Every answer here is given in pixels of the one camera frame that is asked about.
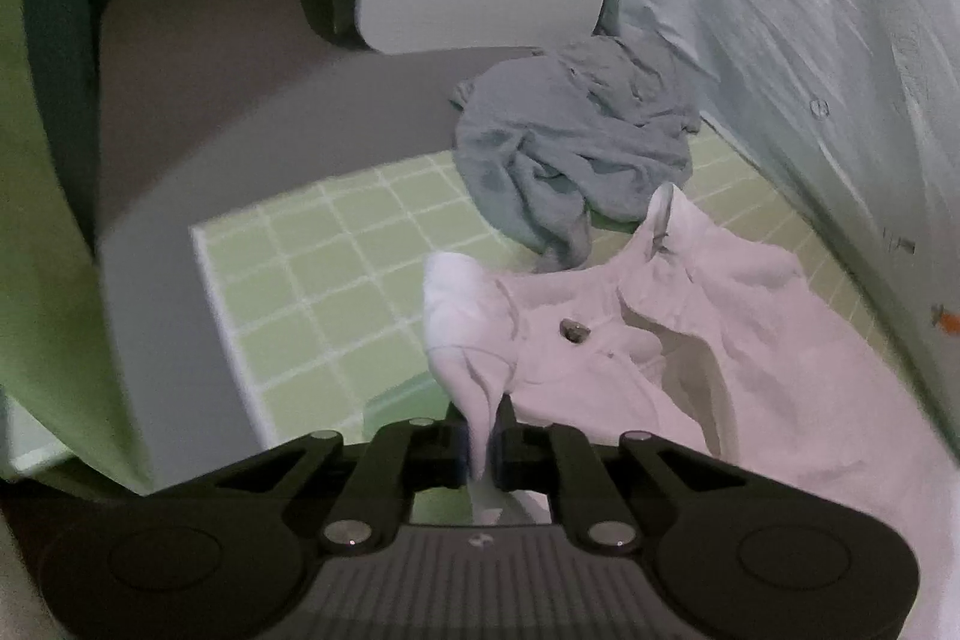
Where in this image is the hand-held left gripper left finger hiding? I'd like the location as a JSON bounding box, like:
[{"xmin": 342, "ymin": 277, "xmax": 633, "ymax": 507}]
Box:
[{"xmin": 189, "ymin": 417, "xmax": 471, "ymax": 555}]

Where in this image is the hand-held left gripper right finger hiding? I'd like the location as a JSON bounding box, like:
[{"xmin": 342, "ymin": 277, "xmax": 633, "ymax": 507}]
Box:
[{"xmin": 496, "ymin": 396, "xmax": 760, "ymax": 555}]

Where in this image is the grey garment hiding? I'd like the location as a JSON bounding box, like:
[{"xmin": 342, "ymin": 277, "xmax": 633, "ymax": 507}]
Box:
[{"xmin": 448, "ymin": 36, "xmax": 704, "ymax": 274}]

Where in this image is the white shirt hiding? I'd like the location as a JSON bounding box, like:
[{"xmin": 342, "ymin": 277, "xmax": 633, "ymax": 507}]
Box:
[{"xmin": 422, "ymin": 182, "xmax": 960, "ymax": 640}]

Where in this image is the light blue carrot-print sheet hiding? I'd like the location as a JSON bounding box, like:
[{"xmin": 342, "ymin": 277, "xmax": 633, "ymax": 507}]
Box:
[{"xmin": 596, "ymin": 0, "xmax": 960, "ymax": 453}]

